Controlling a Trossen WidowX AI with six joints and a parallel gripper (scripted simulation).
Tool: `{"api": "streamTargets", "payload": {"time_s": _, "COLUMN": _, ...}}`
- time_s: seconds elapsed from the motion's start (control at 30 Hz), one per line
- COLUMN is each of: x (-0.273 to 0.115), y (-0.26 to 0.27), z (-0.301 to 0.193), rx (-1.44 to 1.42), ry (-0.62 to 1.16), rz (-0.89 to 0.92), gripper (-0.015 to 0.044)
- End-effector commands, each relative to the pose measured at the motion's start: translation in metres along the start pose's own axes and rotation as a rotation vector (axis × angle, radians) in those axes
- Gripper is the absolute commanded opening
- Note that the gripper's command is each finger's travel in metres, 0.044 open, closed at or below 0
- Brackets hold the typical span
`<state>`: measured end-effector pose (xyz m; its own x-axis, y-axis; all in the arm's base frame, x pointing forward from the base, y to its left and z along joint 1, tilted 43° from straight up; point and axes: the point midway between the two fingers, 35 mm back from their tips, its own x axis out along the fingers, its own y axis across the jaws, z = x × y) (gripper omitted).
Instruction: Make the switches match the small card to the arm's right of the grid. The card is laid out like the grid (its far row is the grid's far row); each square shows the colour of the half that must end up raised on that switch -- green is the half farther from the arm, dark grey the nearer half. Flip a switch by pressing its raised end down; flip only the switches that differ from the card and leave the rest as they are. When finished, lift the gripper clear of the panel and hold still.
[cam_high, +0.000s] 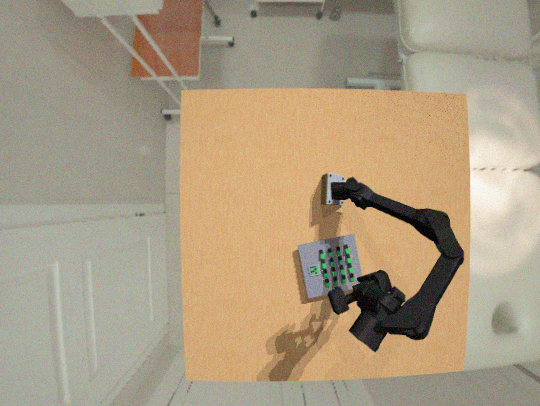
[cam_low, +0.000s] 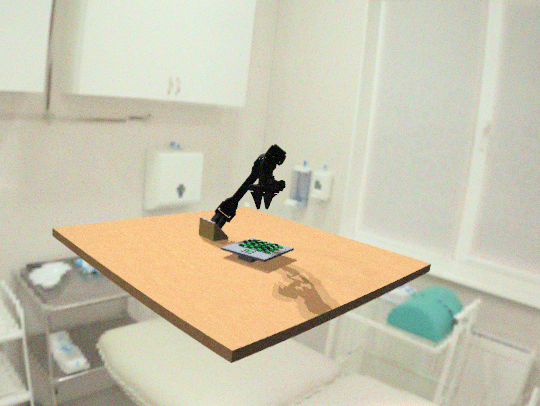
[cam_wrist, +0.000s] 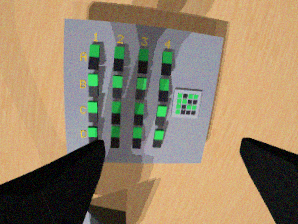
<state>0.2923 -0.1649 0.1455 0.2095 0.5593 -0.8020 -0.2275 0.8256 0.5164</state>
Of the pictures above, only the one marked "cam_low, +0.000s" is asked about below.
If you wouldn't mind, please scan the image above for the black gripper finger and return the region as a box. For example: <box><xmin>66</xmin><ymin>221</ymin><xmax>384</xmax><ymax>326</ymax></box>
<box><xmin>250</xmin><ymin>192</ymin><xmax>266</xmax><ymax>209</ymax></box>
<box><xmin>263</xmin><ymin>193</ymin><xmax>277</xmax><ymax>209</ymax></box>

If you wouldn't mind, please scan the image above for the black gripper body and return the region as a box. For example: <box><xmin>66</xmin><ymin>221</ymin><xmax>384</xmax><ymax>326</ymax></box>
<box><xmin>248</xmin><ymin>172</ymin><xmax>279</xmax><ymax>194</ymax></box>

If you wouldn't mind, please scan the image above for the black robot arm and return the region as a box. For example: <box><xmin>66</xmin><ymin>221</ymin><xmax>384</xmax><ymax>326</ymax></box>
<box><xmin>210</xmin><ymin>144</ymin><xmax>286</xmax><ymax>229</ymax></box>

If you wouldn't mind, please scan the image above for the grey switch panel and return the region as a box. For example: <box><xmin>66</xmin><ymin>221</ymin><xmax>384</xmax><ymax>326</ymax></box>
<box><xmin>220</xmin><ymin>238</ymin><xmax>294</xmax><ymax>263</ymax></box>

